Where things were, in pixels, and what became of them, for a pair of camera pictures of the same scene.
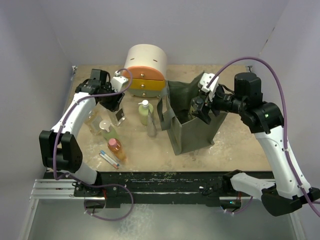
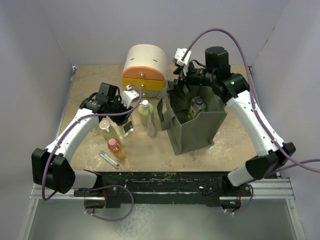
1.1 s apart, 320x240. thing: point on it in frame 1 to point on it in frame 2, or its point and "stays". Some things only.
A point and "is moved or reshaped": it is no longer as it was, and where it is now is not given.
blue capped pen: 102,152 stays
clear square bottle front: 196,105 stays
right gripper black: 213,104 to 177,91
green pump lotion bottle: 143,109 stays
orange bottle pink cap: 115,146 stays
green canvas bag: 188,134 stays
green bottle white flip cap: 108,132 stays
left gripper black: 113,106 to 120,119
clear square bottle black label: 117,117 is moved or reshaped
